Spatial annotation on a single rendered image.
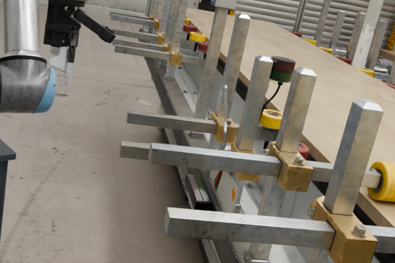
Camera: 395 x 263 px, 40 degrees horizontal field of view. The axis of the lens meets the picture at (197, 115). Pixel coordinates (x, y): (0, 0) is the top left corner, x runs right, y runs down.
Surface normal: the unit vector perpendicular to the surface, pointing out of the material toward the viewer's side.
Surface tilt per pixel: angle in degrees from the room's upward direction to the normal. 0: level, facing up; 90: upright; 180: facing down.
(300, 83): 90
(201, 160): 90
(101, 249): 0
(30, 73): 59
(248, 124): 90
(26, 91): 75
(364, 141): 90
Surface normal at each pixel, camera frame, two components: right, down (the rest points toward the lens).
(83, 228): 0.19, -0.94
